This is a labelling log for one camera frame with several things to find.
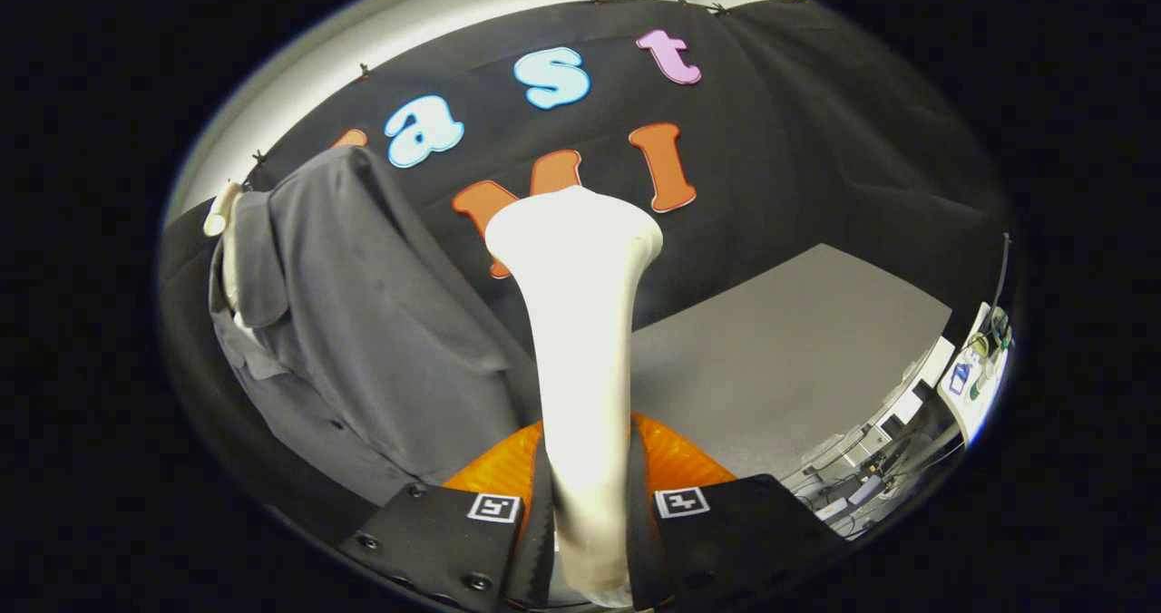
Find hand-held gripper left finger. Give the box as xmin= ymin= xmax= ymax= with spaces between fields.
xmin=340 ymin=418 xmax=556 ymax=610

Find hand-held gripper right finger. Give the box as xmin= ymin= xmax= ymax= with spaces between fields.
xmin=626 ymin=411 xmax=849 ymax=610

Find white garment steamer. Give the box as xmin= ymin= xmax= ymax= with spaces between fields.
xmin=484 ymin=185 xmax=665 ymax=608

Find grey button shirt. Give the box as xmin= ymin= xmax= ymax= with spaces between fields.
xmin=209 ymin=144 xmax=545 ymax=505

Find grey drawer cabinet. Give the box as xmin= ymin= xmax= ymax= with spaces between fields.
xmin=626 ymin=243 xmax=953 ymax=496

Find white side cabinet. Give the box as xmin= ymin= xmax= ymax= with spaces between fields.
xmin=884 ymin=336 xmax=955 ymax=428

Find white desk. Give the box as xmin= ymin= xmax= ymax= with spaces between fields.
xmin=939 ymin=300 xmax=1015 ymax=446

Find white mannequin torso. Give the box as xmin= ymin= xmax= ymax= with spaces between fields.
xmin=203 ymin=180 xmax=259 ymax=328

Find tangle of floor cables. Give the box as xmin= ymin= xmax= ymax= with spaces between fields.
xmin=798 ymin=432 xmax=962 ymax=541

